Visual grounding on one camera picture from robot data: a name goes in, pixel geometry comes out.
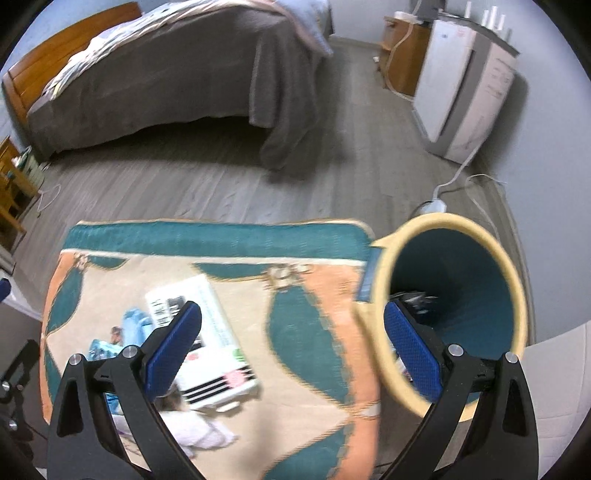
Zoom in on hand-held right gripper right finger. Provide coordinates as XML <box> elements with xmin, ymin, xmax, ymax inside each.
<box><xmin>383</xmin><ymin>300</ymin><xmax>543</xmax><ymax>480</ymax></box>

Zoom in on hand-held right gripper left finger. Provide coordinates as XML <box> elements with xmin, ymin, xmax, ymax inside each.
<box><xmin>46</xmin><ymin>300</ymin><xmax>204</xmax><ymax>480</ymax></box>

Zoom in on light blue packet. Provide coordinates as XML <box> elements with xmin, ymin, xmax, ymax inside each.
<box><xmin>88</xmin><ymin>339</ymin><xmax>121</xmax><ymax>404</ymax></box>

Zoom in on teal bucket with yellow rim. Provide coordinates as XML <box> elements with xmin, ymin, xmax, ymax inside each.
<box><xmin>353</xmin><ymin>213</ymin><xmax>529</xmax><ymax>423</ymax></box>

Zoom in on white tissue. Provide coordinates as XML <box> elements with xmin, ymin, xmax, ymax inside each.
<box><xmin>111</xmin><ymin>392</ymin><xmax>238</xmax><ymax>459</ymax></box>

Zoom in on wooden side table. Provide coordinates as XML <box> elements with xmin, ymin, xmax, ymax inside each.
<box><xmin>0</xmin><ymin>136</ymin><xmax>40</xmax><ymax>252</ymax></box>

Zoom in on teal and orange patterned mat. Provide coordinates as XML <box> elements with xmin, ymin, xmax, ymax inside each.
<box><xmin>41</xmin><ymin>219</ymin><xmax>384</xmax><ymax>480</ymax></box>

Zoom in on green and white bin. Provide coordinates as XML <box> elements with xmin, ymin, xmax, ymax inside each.
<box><xmin>16</xmin><ymin>148</ymin><xmax>47</xmax><ymax>182</ymax></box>

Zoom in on white power strip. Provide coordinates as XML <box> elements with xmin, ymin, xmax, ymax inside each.
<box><xmin>416</xmin><ymin>198</ymin><xmax>448</xmax><ymax>217</ymax></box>

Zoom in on white panelled door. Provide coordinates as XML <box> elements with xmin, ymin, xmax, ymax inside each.
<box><xmin>522</xmin><ymin>323</ymin><xmax>591</xmax><ymax>480</ymax></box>

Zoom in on wooden bed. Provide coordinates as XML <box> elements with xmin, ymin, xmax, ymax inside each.
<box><xmin>2</xmin><ymin>2</ymin><xmax>141</xmax><ymax>134</ymax></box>

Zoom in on white air purifier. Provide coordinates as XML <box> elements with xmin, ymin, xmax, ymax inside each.
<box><xmin>412</xmin><ymin>14</ymin><xmax>520</xmax><ymax>164</ymax></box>

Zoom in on bed with grey blanket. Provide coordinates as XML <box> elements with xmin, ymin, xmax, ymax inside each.
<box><xmin>25</xmin><ymin>0</ymin><xmax>335</xmax><ymax>171</ymax></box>

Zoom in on wooden cabinet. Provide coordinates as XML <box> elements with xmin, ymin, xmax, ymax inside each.
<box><xmin>379</xmin><ymin>16</ymin><xmax>432</xmax><ymax>97</ymax></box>

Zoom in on white router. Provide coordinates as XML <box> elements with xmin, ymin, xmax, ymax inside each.
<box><xmin>464</xmin><ymin>2</ymin><xmax>514</xmax><ymax>41</ymax></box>

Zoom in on blue printed duvet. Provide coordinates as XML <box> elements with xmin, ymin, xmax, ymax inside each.
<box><xmin>44</xmin><ymin>0</ymin><xmax>332</xmax><ymax>100</ymax></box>

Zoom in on thin white floor cable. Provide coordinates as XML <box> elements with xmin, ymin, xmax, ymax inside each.
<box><xmin>34</xmin><ymin>184</ymin><xmax>62</xmax><ymax>213</ymax></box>

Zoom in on white power cable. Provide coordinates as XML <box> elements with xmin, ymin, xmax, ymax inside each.
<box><xmin>434</xmin><ymin>143</ymin><xmax>507</xmax><ymax>217</ymax></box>

